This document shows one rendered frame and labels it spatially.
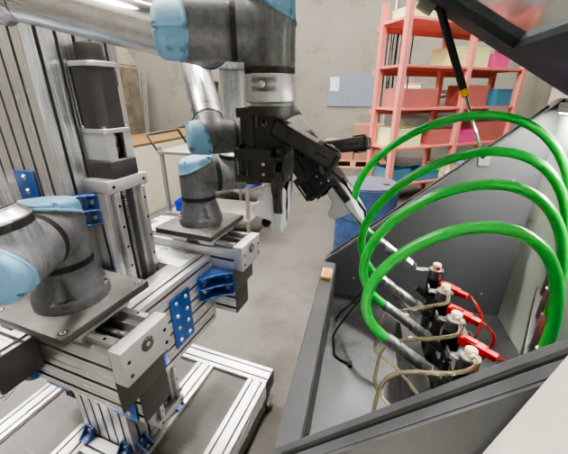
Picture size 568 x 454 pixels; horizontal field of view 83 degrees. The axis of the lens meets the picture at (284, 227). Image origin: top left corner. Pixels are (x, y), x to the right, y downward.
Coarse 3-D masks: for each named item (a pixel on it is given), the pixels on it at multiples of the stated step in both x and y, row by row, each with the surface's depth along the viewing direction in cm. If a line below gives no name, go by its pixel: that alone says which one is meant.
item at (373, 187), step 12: (372, 180) 274; (384, 180) 274; (360, 192) 248; (372, 192) 245; (384, 192) 246; (372, 204) 249; (384, 204) 251; (396, 204) 261; (348, 216) 261; (336, 228) 278; (348, 228) 264; (360, 228) 259; (336, 240) 281; (348, 240) 268
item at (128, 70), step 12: (120, 48) 488; (120, 60) 476; (132, 60) 506; (120, 72) 474; (132, 72) 501; (132, 84) 504; (132, 96) 507; (132, 108) 510; (132, 120) 513; (132, 132) 516; (144, 132) 550
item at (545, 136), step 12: (444, 120) 54; (456, 120) 54; (468, 120) 54; (504, 120) 52; (516, 120) 52; (528, 120) 51; (408, 132) 56; (420, 132) 56; (540, 132) 51; (396, 144) 57; (552, 144) 52; (384, 156) 59; (564, 156) 52; (564, 168) 53; (360, 180) 61; (564, 180) 53
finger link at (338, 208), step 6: (330, 192) 64; (348, 192) 63; (330, 198) 64; (336, 198) 63; (336, 204) 63; (342, 204) 63; (348, 204) 61; (354, 204) 61; (330, 210) 64; (336, 210) 63; (342, 210) 63; (348, 210) 62; (354, 210) 61; (360, 210) 62; (330, 216) 64; (336, 216) 64; (342, 216) 63; (360, 216) 62
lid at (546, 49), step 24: (432, 0) 73; (456, 0) 70; (480, 0) 64; (504, 0) 59; (528, 0) 54; (552, 0) 50; (480, 24) 71; (504, 24) 68; (528, 24) 62; (552, 24) 57; (504, 48) 74; (528, 48) 66; (552, 48) 60; (552, 72) 71
